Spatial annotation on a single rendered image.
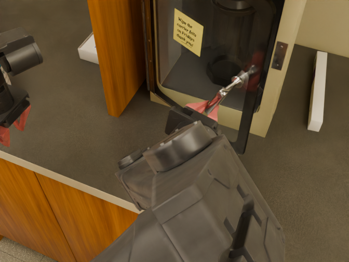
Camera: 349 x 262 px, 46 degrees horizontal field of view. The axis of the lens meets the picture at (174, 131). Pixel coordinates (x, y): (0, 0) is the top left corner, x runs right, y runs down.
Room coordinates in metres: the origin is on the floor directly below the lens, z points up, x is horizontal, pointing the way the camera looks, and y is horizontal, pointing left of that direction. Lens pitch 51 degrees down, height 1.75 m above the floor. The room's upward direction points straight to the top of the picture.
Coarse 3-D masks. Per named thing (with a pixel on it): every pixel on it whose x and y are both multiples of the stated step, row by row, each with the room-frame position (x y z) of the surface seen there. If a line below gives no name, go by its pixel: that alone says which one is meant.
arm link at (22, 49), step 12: (0, 36) 0.56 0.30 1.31; (12, 36) 0.56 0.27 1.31; (24, 36) 0.57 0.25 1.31; (0, 48) 0.53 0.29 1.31; (12, 48) 0.55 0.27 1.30; (24, 48) 0.56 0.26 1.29; (36, 48) 0.57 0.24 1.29; (12, 60) 0.54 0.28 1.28; (24, 60) 0.54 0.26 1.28; (36, 60) 0.56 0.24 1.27; (12, 72) 0.53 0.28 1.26
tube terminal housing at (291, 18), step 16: (288, 0) 0.65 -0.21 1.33; (304, 0) 0.69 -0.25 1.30; (288, 16) 0.65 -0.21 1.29; (288, 32) 0.64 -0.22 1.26; (288, 48) 0.64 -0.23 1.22; (272, 80) 0.65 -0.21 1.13; (272, 96) 0.64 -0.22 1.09; (256, 112) 0.66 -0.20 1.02; (272, 112) 0.66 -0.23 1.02; (256, 128) 0.65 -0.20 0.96
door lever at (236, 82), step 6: (234, 78) 0.57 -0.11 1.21; (234, 84) 0.56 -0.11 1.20; (240, 84) 0.56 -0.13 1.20; (222, 90) 0.54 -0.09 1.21; (228, 90) 0.54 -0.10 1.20; (216, 96) 0.54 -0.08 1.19; (222, 96) 0.53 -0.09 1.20; (210, 102) 0.55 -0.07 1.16; (216, 102) 0.54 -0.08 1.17; (210, 108) 0.55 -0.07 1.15
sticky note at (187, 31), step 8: (176, 16) 0.69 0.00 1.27; (184, 16) 0.67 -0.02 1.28; (176, 24) 0.69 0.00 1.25; (184, 24) 0.67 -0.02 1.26; (192, 24) 0.66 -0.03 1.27; (176, 32) 0.69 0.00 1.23; (184, 32) 0.67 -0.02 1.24; (192, 32) 0.66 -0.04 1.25; (200, 32) 0.64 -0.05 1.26; (176, 40) 0.69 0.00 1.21; (184, 40) 0.67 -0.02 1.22; (192, 40) 0.66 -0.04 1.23; (200, 40) 0.64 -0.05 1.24; (192, 48) 0.66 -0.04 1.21; (200, 48) 0.64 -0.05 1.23
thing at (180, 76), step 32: (160, 0) 0.72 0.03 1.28; (192, 0) 0.66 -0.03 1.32; (224, 0) 0.61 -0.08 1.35; (256, 0) 0.56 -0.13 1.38; (160, 32) 0.72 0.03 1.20; (224, 32) 0.60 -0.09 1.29; (256, 32) 0.56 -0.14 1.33; (160, 64) 0.72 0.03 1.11; (192, 64) 0.65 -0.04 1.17; (224, 64) 0.60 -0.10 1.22; (256, 64) 0.55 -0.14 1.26; (160, 96) 0.73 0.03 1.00; (192, 96) 0.65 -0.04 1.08; (256, 96) 0.54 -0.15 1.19; (224, 128) 0.58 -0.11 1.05
